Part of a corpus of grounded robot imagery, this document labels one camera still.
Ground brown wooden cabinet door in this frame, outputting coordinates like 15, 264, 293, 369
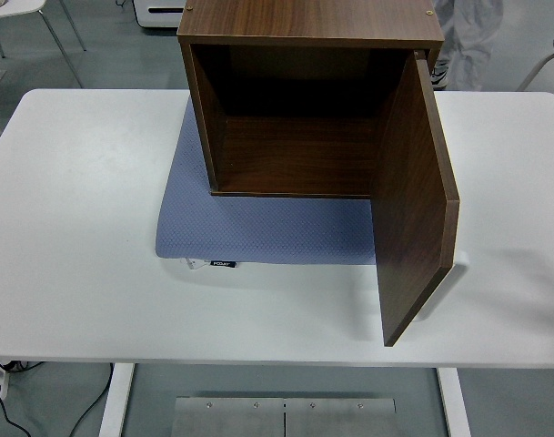
369, 48, 461, 348

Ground brown wooden cabinet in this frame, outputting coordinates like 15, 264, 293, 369
176, 0, 443, 200

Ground blue-grey textured mat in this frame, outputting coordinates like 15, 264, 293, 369
155, 97, 378, 268

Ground grey metal plate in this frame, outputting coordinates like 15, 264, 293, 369
284, 398, 397, 437
172, 396, 286, 437

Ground white appliance with slot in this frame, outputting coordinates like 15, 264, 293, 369
133, 0, 186, 31

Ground white table leg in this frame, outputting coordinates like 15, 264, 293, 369
97, 363, 136, 437
437, 366, 472, 437

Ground person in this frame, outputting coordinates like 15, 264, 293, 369
428, 0, 505, 92

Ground white chair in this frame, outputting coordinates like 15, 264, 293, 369
0, 0, 87, 90

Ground black floor cable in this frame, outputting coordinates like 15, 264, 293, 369
0, 386, 30, 437
69, 362, 115, 437

